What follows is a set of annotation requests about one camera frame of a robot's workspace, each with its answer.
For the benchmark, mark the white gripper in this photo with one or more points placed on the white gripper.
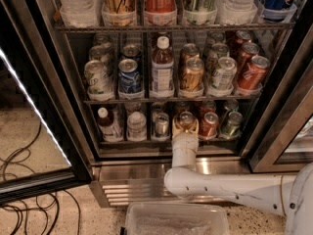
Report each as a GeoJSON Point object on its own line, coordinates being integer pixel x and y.
{"type": "Point", "coordinates": [185, 138]}

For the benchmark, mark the orange can bottom shelf front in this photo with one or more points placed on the orange can bottom shelf front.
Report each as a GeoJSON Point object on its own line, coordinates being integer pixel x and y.
{"type": "Point", "coordinates": [185, 121]}

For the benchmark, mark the orange can shelf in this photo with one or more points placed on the orange can shelf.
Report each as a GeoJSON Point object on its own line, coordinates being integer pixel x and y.
{"type": "Point", "coordinates": [185, 121]}
{"type": "Point", "coordinates": [160, 12]}

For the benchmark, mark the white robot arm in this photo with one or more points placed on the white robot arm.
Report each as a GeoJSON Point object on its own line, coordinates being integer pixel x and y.
{"type": "Point", "coordinates": [288, 195]}

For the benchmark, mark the red can bottom shelf front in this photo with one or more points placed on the red can bottom shelf front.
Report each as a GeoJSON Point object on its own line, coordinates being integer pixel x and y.
{"type": "Point", "coordinates": [208, 126]}

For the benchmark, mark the red can shelf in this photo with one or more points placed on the red can shelf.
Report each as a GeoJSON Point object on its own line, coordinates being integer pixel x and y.
{"type": "Point", "coordinates": [253, 72]}
{"type": "Point", "coordinates": [238, 39]}
{"type": "Point", "coordinates": [245, 52]}
{"type": "Point", "coordinates": [206, 106]}
{"type": "Point", "coordinates": [208, 126]}

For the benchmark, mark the silver can bottom shelf front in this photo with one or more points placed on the silver can bottom shelf front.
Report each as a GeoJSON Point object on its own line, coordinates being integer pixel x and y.
{"type": "Point", "coordinates": [161, 125]}

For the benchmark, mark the green can bottom shelf front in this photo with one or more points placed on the green can bottom shelf front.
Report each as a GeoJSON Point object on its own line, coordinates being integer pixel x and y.
{"type": "Point", "coordinates": [231, 125]}

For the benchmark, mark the green can shelf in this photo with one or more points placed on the green can shelf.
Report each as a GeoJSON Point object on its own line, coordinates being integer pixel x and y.
{"type": "Point", "coordinates": [231, 105]}
{"type": "Point", "coordinates": [231, 125]}
{"type": "Point", "coordinates": [199, 12]}

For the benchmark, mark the tea bottle middle shelf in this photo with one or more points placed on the tea bottle middle shelf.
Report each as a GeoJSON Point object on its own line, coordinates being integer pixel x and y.
{"type": "Point", "coordinates": [162, 69]}

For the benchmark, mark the clear water bottle bottom shelf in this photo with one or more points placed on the clear water bottle bottom shelf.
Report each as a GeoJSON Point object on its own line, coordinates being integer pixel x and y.
{"type": "Point", "coordinates": [136, 127]}

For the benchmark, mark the gold can middle shelf front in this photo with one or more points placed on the gold can middle shelf front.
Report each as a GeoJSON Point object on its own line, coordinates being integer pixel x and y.
{"type": "Point", "coordinates": [191, 75]}

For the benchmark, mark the gold can shelf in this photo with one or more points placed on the gold can shelf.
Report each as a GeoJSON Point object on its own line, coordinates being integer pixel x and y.
{"type": "Point", "coordinates": [191, 75]}
{"type": "Point", "coordinates": [189, 50]}

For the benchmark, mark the white can middle shelf front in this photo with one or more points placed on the white can middle shelf front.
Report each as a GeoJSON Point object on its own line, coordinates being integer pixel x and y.
{"type": "Point", "coordinates": [223, 73]}

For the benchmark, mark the white can shelf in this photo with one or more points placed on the white can shelf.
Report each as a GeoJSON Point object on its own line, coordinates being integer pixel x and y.
{"type": "Point", "coordinates": [216, 51]}
{"type": "Point", "coordinates": [223, 73]}

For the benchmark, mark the blue can middle shelf front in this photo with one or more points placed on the blue can middle shelf front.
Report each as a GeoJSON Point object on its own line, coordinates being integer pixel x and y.
{"type": "Point", "coordinates": [129, 76]}

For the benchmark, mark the brown tea bottle bottom shelf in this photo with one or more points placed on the brown tea bottle bottom shelf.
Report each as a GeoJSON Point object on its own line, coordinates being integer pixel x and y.
{"type": "Point", "coordinates": [109, 126]}

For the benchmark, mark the red can middle shelf front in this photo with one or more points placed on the red can middle shelf front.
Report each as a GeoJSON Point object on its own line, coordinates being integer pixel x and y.
{"type": "Point", "coordinates": [253, 72]}

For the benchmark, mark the stainless steel fridge cabinet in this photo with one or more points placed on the stainless steel fridge cabinet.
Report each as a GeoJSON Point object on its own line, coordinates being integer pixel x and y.
{"type": "Point", "coordinates": [124, 172]}

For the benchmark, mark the white green can middle front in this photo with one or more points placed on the white green can middle front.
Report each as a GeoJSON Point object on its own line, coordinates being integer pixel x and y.
{"type": "Point", "coordinates": [98, 79]}

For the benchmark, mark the white green can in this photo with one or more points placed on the white green can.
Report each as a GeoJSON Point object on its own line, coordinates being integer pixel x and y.
{"type": "Point", "coordinates": [101, 54]}
{"type": "Point", "coordinates": [98, 79]}

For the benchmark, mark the right glass fridge door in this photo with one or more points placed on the right glass fridge door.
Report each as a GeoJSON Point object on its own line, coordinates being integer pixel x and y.
{"type": "Point", "coordinates": [280, 150]}

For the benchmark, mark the red can middle shelf rear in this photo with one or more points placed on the red can middle shelf rear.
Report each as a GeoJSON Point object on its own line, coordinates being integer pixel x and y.
{"type": "Point", "coordinates": [238, 39]}

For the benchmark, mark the orange can top shelf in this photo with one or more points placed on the orange can top shelf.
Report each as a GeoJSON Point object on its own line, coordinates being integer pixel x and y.
{"type": "Point", "coordinates": [160, 12]}

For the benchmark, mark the green can top shelf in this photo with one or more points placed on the green can top shelf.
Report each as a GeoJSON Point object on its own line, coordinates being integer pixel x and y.
{"type": "Point", "coordinates": [199, 12]}

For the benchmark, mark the yellow can top shelf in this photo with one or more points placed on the yellow can top shelf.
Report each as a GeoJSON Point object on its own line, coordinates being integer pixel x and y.
{"type": "Point", "coordinates": [119, 12]}

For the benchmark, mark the open glass fridge door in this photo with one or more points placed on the open glass fridge door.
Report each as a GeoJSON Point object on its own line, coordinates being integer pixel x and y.
{"type": "Point", "coordinates": [40, 151]}

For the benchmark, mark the clear plastic bin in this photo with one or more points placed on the clear plastic bin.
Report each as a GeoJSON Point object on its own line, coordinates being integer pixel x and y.
{"type": "Point", "coordinates": [161, 218]}

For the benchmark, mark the clear water bottle top right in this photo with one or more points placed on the clear water bottle top right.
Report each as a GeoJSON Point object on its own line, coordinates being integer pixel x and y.
{"type": "Point", "coordinates": [235, 12]}

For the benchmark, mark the clear water bottle top left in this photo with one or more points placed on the clear water bottle top left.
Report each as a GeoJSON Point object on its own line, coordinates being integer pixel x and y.
{"type": "Point", "coordinates": [80, 13]}

